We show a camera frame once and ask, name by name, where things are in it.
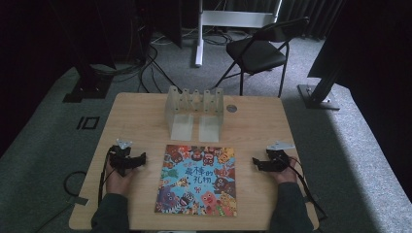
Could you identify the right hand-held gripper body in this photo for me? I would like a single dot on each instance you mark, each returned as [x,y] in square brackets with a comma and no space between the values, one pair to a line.
[278,160]

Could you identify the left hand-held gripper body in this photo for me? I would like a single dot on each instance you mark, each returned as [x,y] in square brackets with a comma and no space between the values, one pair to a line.
[120,159]

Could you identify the grey round table grommet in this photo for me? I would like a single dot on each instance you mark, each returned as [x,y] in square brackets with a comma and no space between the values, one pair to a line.
[231,108]

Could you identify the black folding chair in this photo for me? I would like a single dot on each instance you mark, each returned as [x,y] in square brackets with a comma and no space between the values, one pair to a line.
[259,53]

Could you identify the black stand with flat base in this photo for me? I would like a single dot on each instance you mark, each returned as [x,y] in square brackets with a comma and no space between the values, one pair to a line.
[89,87]

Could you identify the black stand with grey base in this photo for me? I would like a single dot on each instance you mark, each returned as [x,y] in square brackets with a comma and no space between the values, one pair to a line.
[319,97]

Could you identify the clear acrylic book rack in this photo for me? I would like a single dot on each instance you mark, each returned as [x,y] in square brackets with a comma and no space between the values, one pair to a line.
[194,110]

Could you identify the person's left hand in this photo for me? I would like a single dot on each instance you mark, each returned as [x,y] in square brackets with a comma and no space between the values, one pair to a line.
[118,184]

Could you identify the grey tape piece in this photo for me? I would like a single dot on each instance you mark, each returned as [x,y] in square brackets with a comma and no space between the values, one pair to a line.
[77,200]

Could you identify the person's right hand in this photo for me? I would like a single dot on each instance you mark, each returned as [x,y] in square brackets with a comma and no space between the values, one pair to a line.
[286,176]

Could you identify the colourful picture book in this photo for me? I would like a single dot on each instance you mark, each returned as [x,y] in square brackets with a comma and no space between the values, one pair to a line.
[197,181]

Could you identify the white metal desk frame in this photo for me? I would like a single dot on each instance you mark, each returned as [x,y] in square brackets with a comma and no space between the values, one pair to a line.
[226,18]

